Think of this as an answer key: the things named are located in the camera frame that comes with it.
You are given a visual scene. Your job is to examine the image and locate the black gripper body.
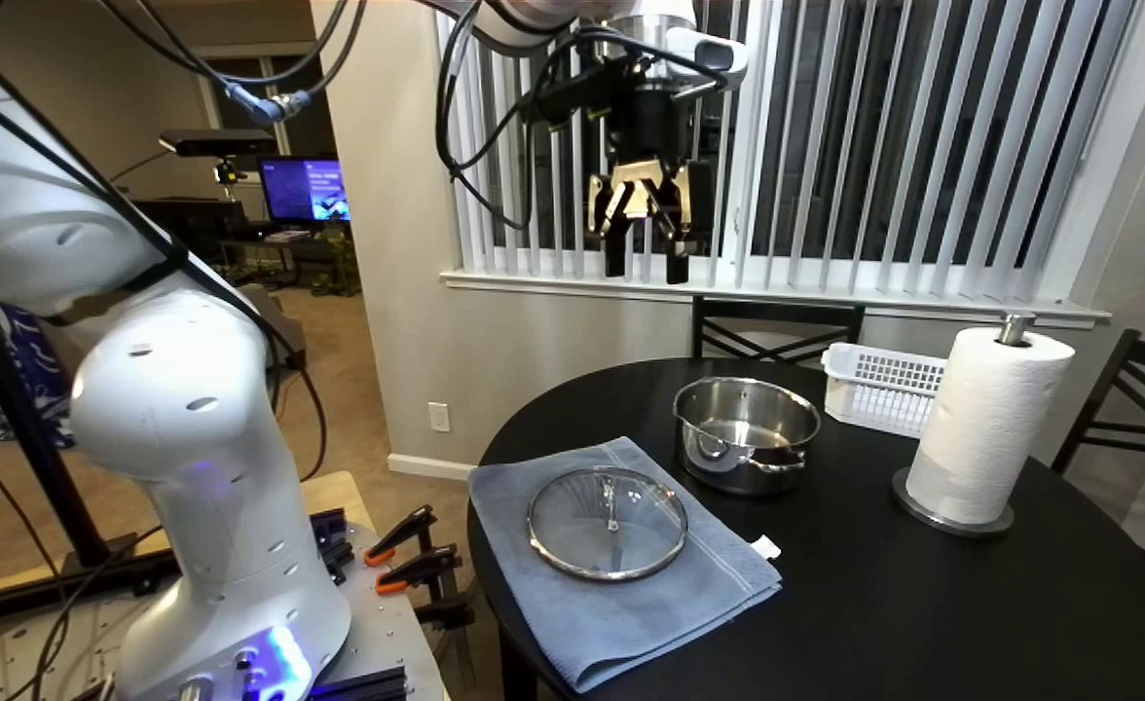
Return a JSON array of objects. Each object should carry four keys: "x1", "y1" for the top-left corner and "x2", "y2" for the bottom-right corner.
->
[{"x1": 593, "y1": 49, "x2": 707, "y2": 181}]

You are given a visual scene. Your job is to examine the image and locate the round glass pot lid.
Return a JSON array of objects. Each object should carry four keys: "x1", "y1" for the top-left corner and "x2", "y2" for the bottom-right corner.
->
[{"x1": 522, "y1": 463, "x2": 693, "y2": 588}]

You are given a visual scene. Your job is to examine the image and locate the stainless steel pot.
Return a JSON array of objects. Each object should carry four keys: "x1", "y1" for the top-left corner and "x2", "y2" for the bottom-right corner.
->
[{"x1": 669, "y1": 372, "x2": 824, "y2": 498}]

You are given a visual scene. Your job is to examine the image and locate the white window sill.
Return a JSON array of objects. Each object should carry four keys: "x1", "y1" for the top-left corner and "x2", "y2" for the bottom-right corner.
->
[{"x1": 436, "y1": 263, "x2": 1116, "y2": 332}]

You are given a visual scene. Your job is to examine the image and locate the black metal chair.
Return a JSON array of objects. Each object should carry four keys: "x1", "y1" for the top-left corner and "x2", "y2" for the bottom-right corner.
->
[
  {"x1": 691, "y1": 292, "x2": 867, "y2": 380},
  {"x1": 1048, "y1": 327, "x2": 1145, "y2": 479}
]

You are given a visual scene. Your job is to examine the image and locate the white plastic basket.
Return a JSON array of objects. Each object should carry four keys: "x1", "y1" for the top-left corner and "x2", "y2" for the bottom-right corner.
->
[{"x1": 818, "y1": 337, "x2": 954, "y2": 438}]

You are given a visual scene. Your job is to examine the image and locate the white vertical window blinds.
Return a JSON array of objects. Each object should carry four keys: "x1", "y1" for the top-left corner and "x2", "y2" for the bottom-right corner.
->
[{"x1": 449, "y1": 0, "x2": 1145, "y2": 305}]

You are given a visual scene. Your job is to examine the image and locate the lit computer monitor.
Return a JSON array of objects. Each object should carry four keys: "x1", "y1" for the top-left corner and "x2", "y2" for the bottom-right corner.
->
[{"x1": 258, "y1": 155, "x2": 354, "y2": 231}]

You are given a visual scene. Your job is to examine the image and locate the black clamp orange tips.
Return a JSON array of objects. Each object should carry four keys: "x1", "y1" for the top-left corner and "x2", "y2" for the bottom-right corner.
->
[
  {"x1": 363, "y1": 501, "x2": 444, "y2": 572},
  {"x1": 373, "y1": 542, "x2": 469, "y2": 616}
]

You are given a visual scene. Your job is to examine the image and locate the white paper towel roll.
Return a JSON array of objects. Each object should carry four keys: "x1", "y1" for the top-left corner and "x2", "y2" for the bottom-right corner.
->
[{"x1": 905, "y1": 323, "x2": 1079, "y2": 531}]

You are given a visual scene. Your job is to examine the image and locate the blue cloth towel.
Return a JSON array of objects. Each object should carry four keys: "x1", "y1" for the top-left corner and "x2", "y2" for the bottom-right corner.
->
[{"x1": 463, "y1": 432, "x2": 785, "y2": 695}]

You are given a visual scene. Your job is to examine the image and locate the metal paper towel holder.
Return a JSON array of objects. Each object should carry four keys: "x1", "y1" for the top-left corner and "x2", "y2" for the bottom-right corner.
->
[{"x1": 887, "y1": 306, "x2": 1040, "y2": 542}]

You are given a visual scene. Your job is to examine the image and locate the black connector block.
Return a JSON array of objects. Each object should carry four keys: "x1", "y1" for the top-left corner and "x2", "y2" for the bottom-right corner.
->
[{"x1": 309, "y1": 505, "x2": 357, "y2": 583}]

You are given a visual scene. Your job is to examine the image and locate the robot mounting platform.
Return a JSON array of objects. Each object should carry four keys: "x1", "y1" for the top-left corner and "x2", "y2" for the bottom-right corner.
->
[{"x1": 295, "y1": 468, "x2": 456, "y2": 701}]

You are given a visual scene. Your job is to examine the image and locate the black metal stand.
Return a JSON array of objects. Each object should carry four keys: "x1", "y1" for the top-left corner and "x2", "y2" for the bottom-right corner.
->
[{"x1": 0, "y1": 288, "x2": 132, "y2": 592}]

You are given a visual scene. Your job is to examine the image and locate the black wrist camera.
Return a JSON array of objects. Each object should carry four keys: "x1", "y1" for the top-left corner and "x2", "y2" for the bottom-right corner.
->
[{"x1": 518, "y1": 54, "x2": 619, "y2": 129}]

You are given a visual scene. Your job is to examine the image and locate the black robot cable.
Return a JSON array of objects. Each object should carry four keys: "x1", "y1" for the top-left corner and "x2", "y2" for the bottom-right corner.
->
[{"x1": 431, "y1": 0, "x2": 533, "y2": 240}]

